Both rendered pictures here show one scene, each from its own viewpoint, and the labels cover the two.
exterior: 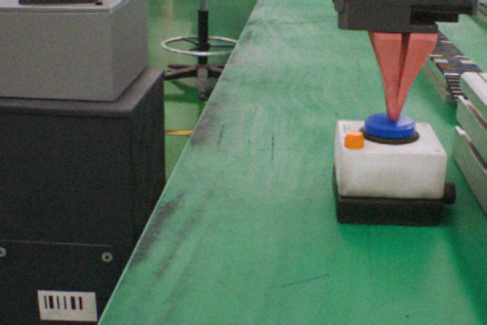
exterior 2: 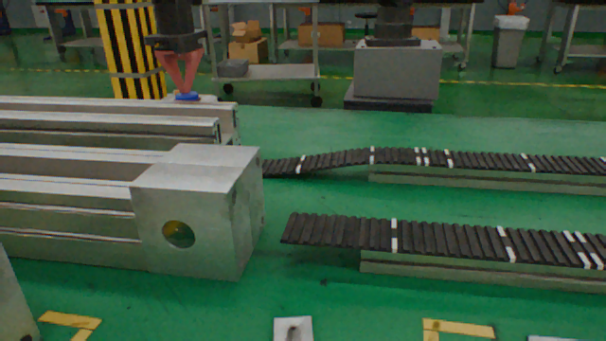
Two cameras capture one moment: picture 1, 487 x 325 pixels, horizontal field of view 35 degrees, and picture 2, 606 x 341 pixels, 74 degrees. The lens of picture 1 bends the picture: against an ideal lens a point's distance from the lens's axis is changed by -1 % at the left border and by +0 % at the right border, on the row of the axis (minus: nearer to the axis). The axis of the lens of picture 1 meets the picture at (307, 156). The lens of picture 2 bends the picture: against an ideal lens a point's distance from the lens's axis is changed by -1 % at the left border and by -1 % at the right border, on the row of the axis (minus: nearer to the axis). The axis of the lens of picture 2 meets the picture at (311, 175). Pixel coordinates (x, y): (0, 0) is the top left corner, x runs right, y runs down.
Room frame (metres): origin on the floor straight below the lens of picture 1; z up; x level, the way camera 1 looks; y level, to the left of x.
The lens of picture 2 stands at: (0.93, -0.70, 1.03)
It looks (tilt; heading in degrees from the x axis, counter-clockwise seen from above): 26 degrees down; 102
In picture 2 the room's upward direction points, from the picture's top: 1 degrees counter-clockwise
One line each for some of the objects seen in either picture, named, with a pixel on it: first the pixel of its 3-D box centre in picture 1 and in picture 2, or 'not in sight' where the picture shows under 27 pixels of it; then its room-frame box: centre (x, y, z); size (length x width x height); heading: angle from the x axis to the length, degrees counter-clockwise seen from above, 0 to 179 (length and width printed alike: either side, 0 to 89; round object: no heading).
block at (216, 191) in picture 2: not in sight; (210, 201); (0.76, -0.37, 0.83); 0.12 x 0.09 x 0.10; 92
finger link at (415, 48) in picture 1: (380, 59); (185, 63); (0.58, -0.05, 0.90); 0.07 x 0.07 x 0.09; 2
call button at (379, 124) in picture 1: (389, 130); (187, 98); (0.58, -0.06, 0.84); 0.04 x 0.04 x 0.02
